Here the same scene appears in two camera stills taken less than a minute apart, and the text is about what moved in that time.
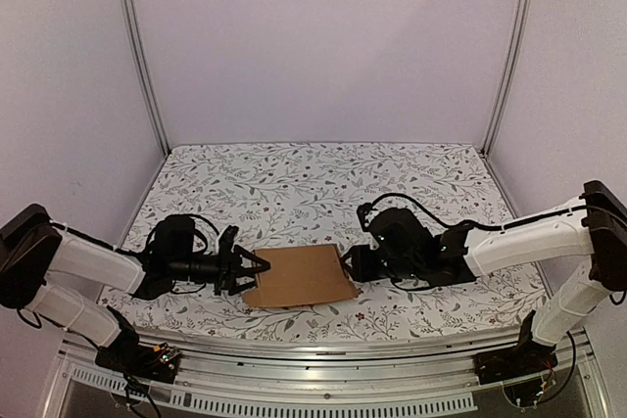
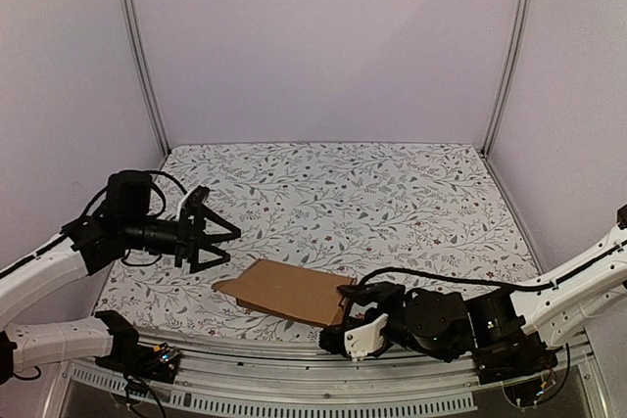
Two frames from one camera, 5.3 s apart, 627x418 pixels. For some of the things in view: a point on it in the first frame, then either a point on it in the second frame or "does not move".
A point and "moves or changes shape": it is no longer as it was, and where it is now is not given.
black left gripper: [229, 266] → [191, 238]
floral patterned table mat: [298, 193] does not move
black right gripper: [365, 268] → [340, 340]
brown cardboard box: [300, 275] moves or changes shape
